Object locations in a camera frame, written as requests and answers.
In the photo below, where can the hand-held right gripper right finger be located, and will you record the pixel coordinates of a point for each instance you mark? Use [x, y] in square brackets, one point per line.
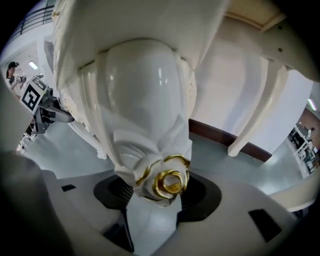
[232, 207]

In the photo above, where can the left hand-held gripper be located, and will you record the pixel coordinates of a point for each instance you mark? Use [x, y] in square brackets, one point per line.
[33, 96]

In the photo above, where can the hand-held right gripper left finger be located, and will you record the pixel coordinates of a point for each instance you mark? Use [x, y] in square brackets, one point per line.
[82, 200]

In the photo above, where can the white stool with gold trim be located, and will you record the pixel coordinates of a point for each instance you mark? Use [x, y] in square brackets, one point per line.
[140, 82]

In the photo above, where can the rectangular ceiling light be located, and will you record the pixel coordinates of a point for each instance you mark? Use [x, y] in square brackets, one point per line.
[32, 65]

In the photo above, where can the brown baseboard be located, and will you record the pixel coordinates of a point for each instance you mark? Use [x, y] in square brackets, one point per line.
[225, 136]

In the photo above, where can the background shelving with equipment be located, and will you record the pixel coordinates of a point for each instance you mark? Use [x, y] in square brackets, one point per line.
[303, 150]

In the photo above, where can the black railing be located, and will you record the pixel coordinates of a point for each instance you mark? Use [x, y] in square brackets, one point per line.
[35, 17]

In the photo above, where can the cream wooden table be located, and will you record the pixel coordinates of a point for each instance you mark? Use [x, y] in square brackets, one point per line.
[277, 40]

